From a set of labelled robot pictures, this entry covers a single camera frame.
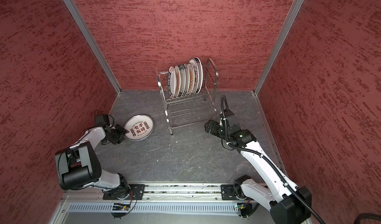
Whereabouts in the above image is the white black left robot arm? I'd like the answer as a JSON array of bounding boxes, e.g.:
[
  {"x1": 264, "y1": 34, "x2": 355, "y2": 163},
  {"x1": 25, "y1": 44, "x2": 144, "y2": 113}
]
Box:
[{"x1": 55, "y1": 124, "x2": 133, "y2": 200}]

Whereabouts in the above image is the black cable bottom right corner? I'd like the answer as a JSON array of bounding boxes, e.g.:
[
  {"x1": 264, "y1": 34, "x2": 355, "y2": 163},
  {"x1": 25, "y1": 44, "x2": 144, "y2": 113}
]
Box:
[{"x1": 353, "y1": 213, "x2": 381, "y2": 224}]

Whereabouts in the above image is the right small circuit board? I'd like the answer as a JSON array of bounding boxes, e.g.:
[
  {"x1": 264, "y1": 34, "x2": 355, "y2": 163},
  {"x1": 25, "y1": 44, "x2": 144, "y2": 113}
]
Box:
[{"x1": 235, "y1": 203, "x2": 253, "y2": 218}]

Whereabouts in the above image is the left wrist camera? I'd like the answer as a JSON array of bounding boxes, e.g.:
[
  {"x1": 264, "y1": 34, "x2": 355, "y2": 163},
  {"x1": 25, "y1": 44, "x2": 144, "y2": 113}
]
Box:
[{"x1": 94, "y1": 114, "x2": 115, "y2": 127}]

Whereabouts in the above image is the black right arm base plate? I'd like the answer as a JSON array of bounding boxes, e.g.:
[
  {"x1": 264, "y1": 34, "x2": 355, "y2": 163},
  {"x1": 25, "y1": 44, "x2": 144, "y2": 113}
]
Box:
[{"x1": 220, "y1": 184, "x2": 248, "y2": 201}]

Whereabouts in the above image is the aluminium right corner post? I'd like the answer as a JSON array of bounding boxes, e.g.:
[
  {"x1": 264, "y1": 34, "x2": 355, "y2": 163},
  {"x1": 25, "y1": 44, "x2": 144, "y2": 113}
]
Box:
[{"x1": 254, "y1": 0, "x2": 304, "y2": 96}]

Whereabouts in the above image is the aluminium left corner post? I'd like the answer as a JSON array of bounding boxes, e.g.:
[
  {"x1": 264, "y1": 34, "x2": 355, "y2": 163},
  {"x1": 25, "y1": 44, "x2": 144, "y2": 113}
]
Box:
[{"x1": 63, "y1": 0, "x2": 123, "y2": 96}]

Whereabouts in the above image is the aluminium corner post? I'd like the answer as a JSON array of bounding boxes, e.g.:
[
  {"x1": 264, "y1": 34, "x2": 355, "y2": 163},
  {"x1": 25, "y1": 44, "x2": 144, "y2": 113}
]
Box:
[
  {"x1": 63, "y1": 0, "x2": 123, "y2": 96},
  {"x1": 254, "y1": 0, "x2": 304, "y2": 96}
]

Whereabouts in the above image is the black corrugated right cable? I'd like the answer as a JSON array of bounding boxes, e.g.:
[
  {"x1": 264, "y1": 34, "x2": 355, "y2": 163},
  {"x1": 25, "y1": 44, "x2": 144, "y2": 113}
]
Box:
[{"x1": 220, "y1": 94, "x2": 327, "y2": 224}]

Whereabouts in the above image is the left small circuit board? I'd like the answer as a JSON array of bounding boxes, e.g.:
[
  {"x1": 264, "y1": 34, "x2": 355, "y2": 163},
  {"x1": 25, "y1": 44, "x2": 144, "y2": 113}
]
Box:
[{"x1": 112, "y1": 203, "x2": 131, "y2": 212}]

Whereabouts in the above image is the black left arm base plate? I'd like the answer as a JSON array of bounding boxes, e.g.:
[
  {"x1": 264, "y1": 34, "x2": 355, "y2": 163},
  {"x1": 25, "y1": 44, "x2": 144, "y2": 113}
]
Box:
[{"x1": 103, "y1": 184, "x2": 146, "y2": 201}]

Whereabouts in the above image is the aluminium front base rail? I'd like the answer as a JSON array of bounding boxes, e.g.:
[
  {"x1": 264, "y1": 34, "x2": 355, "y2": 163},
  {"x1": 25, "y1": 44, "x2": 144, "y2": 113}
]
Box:
[{"x1": 53, "y1": 183, "x2": 258, "y2": 223}]

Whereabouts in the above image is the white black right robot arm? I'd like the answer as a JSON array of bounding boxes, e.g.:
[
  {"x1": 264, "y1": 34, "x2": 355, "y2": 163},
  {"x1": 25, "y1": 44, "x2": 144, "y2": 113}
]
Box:
[{"x1": 204, "y1": 110, "x2": 312, "y2": 224}]

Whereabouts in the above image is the small circuit board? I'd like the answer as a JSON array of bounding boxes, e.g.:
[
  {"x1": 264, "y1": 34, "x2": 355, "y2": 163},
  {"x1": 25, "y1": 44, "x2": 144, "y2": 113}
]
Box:
[
  {"x1": 235, "y1": 203, "x2": 253, "y2": 218},
  {"x1": 112, "y1": 203, "x2": 131, "y2": 212}
]

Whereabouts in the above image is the white plate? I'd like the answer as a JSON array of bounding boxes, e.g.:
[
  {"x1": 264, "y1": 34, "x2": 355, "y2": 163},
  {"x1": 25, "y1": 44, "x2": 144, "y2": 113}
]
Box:
[
  {"x1": 172, "y1": 65, "x2": 180, "y2": 98},
  {"x1": 124, "y1": 115, "x2": 154, "y2": 141},
  {"x1": 178, "y1": 64, "x2": 185, "y2": 97},
  {"x1": 168, "y1": 66, "x2": 177, "y2": 98},
  {"x1": 183, "y1": 64, "x2": 188, "y2": 96},
  {"x1": 194, "y1": 57, "x2": 203, "y2": 94},
  {"x1": 189, "y1": 58, "x2": 198, "y2": 94},
  {"x1": 186, "y1": 63, "x2": 193, "y2": 95}
]

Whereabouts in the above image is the stainless steel dish rack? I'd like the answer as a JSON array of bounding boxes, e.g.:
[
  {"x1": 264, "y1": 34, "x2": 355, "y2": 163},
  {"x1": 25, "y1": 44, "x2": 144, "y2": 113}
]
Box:
[{"x1": 155, "y1": 58, "x2": 219, "y2": 135}]

